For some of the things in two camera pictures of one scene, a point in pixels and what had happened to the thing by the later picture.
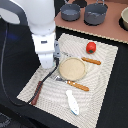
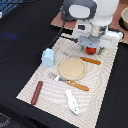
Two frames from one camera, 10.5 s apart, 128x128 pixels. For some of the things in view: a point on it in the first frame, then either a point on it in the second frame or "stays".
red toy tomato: [91, 47] stays
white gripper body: [47, 48] -> [96, 36]
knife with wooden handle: [98, 62] stays
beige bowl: [124, 17] stays
